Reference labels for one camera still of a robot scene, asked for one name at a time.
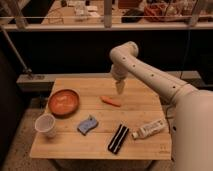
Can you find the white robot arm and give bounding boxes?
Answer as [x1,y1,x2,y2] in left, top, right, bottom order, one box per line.
[109,41,213,171]

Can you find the orange carrot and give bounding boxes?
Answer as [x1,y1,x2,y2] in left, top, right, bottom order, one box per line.
[100,96,121,107]

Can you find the wooden table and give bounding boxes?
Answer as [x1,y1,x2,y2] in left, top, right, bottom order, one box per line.
[30,78,171,160]

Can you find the black striped eraser block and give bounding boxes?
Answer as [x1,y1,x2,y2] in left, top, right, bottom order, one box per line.
[107,124,129,154]

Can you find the white plastic bottle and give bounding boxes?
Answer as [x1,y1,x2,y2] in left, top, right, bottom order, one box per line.
[132,119,166,140]

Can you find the orange bowl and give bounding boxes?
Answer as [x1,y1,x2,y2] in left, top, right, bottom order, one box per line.
[48,89,79,116]

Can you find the white plastic cup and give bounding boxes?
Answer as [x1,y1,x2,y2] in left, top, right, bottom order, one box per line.
[35,114,56,138]

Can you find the red basket in background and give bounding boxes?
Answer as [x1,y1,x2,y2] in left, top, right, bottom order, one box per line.
[144,3,185,22]

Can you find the metal diagonal pole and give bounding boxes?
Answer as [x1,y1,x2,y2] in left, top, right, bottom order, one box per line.
[0,26,33,78]

